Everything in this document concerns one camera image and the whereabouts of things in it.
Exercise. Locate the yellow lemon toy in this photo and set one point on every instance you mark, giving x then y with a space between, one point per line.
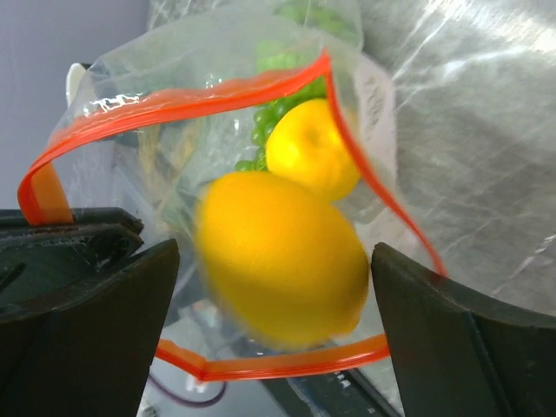
306 147

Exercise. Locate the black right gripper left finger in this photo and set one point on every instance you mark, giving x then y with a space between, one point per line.
86 349

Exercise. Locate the dark green mug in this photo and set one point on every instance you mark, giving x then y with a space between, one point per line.
77 75

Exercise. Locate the clear zip bag orange zipper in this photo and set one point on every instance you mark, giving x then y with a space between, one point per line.
156 127

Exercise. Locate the green lettuce toy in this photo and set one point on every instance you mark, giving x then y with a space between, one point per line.
261 122

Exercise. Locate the yellow pear toy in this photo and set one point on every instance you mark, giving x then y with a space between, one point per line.
287 264

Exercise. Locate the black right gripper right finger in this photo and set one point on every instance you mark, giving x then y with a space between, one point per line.
458 352

